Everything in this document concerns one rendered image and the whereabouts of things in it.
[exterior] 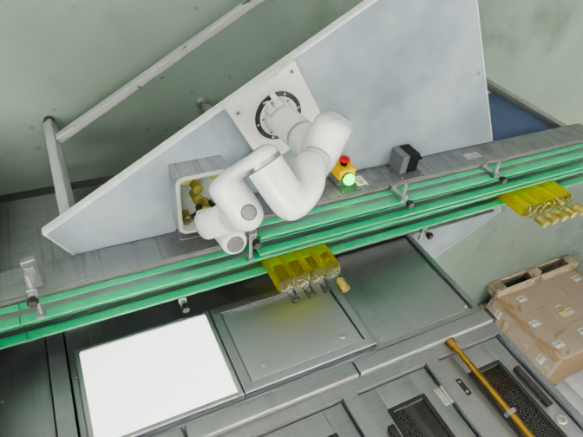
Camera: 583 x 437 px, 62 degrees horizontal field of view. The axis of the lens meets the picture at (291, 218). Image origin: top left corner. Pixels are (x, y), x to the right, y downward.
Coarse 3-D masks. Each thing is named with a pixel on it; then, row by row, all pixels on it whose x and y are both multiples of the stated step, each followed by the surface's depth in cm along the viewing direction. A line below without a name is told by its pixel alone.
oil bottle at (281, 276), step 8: (280, 256) 167; (264, 264) 168; (272, 264) 163; (280, 264) 163; (272, 272) 162; (280, 272) 161; (288, 272) 161; (272, 280) 164; (280, 280) 158; (288, 280) 158; (280, 288) 159
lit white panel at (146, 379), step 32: (192, 320) 161; (96, 352) 149; (128, 352) 150; (160, 352) 151; (192, 352) 152; (96, 384) 141; (128, 384) 142; (160, 384) 142; (192, 384) 143; (224, 384) 144; (96, 416) 133; (128, 416) 134; (160, 416) 135
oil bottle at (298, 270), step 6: (288, 252) 168; (294, 252) 168; (288, 258) 166; (294, 258) 166; (288, 264) 164; (294, 264) 164; (300, 264) 164; (294, 270) 162; (300, 270) 162; (306, 270) 163; (294, 276) 161; (300, 276) 160; (306, 276) 161; (300, 282) 160; (300, 288) 162
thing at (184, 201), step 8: (192, 176) 145; (200, 176) 146; (208, 176) 157; (176, 184) 145; (208, 184) 159; (176, 192) 146; (184, 192) 156; (200, 192) 159; (208, 192) 161; (184, 200) 158; (192, 200) 160; (184, 208) 160; (192, 208) 162; (192, 224) 160; (184, 232) 157; (192, 232) 159
